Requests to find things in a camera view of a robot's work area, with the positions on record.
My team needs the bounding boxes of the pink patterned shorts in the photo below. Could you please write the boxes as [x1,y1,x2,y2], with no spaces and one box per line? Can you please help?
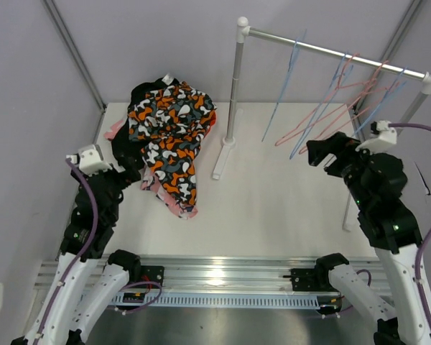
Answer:
[103,119,198,219]

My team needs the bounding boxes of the orange shorts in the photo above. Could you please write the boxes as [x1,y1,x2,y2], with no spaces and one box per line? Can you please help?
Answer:
[206,110,217,134]

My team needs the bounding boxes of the silver clothes rack rail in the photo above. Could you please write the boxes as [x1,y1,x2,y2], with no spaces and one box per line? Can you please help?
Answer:
[211,16,431,233]

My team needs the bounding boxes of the black shorts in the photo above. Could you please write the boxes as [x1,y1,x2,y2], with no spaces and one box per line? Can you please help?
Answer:
[111,78,167,182]

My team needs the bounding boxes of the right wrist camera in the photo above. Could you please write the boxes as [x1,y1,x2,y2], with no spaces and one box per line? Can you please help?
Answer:
[356,120,398,154]

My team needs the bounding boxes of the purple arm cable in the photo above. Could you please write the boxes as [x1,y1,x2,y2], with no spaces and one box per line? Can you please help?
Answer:
[389,122,431,342]
[32,157,100,345]

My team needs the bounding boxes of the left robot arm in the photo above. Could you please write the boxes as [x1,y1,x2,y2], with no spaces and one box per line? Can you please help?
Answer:
[13,147,142,344]

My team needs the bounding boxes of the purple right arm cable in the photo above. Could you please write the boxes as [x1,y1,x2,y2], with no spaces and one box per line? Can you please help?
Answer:
[389,122,431,342]

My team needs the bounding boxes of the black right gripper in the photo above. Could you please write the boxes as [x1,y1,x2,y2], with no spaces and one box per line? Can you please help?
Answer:
[305,132,381,209]

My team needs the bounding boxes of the blue wire hanger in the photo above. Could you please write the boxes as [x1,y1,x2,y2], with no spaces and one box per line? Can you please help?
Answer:
[351,68,407,139]
[261,29,307,142]
[289,55,355,160]

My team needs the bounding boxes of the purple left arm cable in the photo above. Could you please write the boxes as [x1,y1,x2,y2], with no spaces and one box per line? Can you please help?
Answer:
[32,157,100,345]

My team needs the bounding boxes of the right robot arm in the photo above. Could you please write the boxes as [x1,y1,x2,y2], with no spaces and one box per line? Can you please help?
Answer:
[306,132,431,344]

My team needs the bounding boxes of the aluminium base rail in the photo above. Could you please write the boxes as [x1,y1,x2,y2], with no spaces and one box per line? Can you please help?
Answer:
[34,255,391,296]

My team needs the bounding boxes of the camouflage patterned shorts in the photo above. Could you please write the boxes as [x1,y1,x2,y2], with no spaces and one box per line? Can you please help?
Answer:
[127,81,216,208]

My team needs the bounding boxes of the white cable duct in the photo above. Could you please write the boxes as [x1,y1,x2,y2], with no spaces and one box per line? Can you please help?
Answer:
[108,291,341,310]

